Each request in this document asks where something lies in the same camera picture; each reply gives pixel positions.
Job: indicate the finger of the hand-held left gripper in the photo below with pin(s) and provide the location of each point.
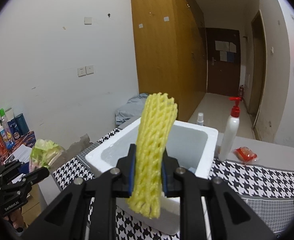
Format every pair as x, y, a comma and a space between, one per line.
36, 175
9, 167

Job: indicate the small white spray bottle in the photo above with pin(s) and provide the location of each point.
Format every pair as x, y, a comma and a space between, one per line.
200, 119

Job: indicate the white styrofoam box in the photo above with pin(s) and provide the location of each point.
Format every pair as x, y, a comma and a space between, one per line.
202, 150

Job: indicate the grey houndstooth tablecloth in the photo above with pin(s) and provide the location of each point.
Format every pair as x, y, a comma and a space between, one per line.
249, 177

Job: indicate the blue white paper notice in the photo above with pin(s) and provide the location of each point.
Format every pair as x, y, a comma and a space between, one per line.
227, 56

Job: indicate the cabbage in plastic bag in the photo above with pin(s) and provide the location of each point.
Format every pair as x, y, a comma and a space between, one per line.
45, 155

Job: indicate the wooden wardrobe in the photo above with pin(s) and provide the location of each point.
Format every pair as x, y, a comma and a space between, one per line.
162, 67

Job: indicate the grey blue crumpled cloth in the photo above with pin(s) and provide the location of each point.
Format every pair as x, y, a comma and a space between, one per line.
129, 110

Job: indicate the white paper sheets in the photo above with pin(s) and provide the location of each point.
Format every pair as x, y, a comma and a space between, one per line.
23, 155

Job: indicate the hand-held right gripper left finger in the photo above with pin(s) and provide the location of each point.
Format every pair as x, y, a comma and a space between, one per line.
124, 177

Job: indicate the blue patterned cloth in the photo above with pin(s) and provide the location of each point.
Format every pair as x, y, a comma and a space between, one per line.
26, 138

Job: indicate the red fire extinguisher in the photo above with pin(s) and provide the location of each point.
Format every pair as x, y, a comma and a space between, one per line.
241, 91

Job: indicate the yellow foam net sleeve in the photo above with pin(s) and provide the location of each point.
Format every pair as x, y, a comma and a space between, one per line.
154, 142

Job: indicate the person's left hand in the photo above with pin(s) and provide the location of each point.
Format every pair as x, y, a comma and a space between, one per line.
16, 220

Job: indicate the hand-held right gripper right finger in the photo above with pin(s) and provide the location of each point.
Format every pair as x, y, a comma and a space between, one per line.
172, 177

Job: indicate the wooden side door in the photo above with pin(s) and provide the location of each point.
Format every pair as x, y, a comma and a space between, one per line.
258, 80

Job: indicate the white red pump bottle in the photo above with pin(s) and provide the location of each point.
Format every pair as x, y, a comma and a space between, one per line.
228, 135

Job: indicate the red snack packet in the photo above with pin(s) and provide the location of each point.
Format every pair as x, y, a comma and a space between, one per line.
245, 154

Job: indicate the dark brown entrance door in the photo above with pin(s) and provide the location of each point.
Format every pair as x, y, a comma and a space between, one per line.
222, 80

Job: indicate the white wall cover plate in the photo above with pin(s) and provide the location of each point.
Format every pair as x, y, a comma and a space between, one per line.
88, 20

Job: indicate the row of toiletry bottles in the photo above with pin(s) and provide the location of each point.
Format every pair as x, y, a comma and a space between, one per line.
5, 135

